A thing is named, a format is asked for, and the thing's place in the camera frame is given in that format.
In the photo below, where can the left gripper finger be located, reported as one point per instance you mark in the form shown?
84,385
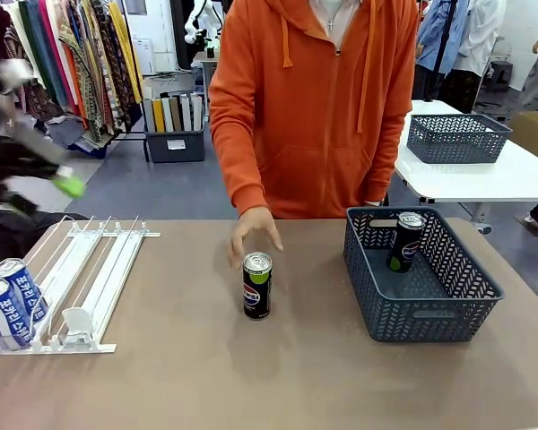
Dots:
18,201
72,186

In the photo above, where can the blue Pocari Sweat can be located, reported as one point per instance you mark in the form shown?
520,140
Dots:
27,291
6,318

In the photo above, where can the black Pepsi can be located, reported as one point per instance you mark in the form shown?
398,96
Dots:
257,291
403,251

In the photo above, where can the grey plastic lattice basket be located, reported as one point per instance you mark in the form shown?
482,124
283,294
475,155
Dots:
430,313
453,139

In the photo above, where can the orange sleeved left forearm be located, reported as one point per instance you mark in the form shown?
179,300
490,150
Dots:
385,170

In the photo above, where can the orange sleeved right forearm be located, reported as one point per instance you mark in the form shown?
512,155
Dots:
244,179

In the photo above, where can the person's right hand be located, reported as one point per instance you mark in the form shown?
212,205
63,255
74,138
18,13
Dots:
255,219

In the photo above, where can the grey fabric pile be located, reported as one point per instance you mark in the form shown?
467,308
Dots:
89,139

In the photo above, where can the brown paisley garment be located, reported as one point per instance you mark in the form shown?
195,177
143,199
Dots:
40,100

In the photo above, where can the white fabric roll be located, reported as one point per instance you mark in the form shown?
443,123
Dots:
148,116

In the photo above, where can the orange hanging fabric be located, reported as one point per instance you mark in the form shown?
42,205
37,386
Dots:
73,76

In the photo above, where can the grey storage bin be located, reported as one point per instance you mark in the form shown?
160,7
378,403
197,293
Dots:
175,145

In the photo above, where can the yellow fabric roll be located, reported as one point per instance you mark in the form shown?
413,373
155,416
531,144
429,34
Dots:
158,115

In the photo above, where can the dark green hanging fabric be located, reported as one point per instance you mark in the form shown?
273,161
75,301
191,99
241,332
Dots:
38,40

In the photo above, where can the brown fabric roll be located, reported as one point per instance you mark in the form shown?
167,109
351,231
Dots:
175,114

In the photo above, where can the light grey fabric roll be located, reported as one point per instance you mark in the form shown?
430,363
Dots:
186,113
196,112

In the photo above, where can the patterned brown hanging fabric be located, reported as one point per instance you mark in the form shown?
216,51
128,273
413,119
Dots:
103,54

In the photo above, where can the yellow hanging fabric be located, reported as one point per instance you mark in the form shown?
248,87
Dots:
125,49

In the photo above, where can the white floor appliance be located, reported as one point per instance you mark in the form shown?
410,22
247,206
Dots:
143,56

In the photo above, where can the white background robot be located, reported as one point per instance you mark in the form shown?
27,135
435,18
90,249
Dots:
199,20

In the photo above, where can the person in orange hoodie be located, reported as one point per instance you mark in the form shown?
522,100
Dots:
305,112

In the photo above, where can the black pole stand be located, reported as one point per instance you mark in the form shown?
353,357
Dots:
440,58

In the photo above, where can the blue shirt on stand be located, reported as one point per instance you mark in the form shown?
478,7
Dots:
439,36

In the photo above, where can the white side table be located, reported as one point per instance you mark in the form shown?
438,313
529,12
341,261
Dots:
497,179

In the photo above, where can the white hanging garment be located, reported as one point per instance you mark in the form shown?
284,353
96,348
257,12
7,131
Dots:
479,36

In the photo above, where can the black stool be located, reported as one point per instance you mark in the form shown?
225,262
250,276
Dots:
502,74

